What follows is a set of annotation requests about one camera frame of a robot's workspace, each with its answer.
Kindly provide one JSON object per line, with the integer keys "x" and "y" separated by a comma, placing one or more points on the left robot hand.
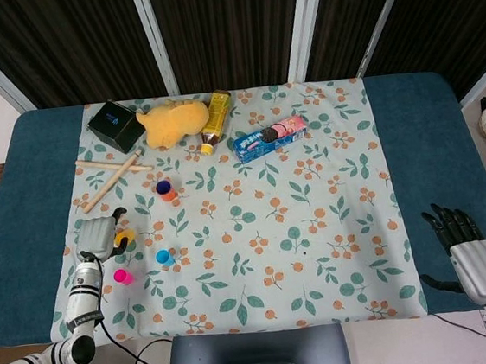
{"x": 94, "y": 239}

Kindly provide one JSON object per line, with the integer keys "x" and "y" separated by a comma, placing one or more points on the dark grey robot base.
{"x": 261, "y": 354}

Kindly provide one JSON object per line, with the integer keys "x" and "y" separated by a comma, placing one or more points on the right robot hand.
{"x": 480, "y": 270}

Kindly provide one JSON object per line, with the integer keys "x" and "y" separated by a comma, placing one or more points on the dark blue plastic cup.
{"x": 163, "y": 186}

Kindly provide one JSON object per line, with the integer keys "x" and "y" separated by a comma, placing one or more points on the dark folding screen white frames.
{"x": 231, "y": 27}

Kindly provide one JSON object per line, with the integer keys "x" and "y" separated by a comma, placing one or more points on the blue table cover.
{"x": 431, "y": 149}

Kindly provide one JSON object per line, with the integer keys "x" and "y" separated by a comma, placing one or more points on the blue sandwich cookie box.
{"x": 265, "y": 142}

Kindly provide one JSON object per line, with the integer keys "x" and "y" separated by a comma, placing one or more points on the black cardboard box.
{"x": 113, "y": 124}

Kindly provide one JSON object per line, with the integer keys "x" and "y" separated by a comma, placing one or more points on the tea bottle yellow cap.
{"x": 216, "y": 115}

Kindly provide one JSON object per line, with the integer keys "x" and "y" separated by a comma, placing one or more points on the yellow plastic cup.
{"x": 129, "y": 235}

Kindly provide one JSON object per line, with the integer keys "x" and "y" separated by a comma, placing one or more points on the light blue plastic cup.
{"x": 162, "y": 256}

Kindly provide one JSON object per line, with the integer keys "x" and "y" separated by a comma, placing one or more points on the wooden stick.
{"x": 104, "y": 190}
{"x": 93, "y": 164}

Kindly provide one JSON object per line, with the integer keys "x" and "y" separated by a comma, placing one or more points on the floral print tablecloth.
{"x": 272, "y": 209}

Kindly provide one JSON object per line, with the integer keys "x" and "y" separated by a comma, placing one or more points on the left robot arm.
{"x": 82, "y": 303}

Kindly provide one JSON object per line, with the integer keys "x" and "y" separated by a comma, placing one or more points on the orange plush toy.
{"x": 176, "y": 121}

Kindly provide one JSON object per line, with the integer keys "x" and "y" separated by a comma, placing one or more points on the orange plastic cup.
{"x": 170, "y": 196}

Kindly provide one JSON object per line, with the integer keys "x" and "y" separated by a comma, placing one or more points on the pink plastic cup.
{"x": 120, "y": 275}

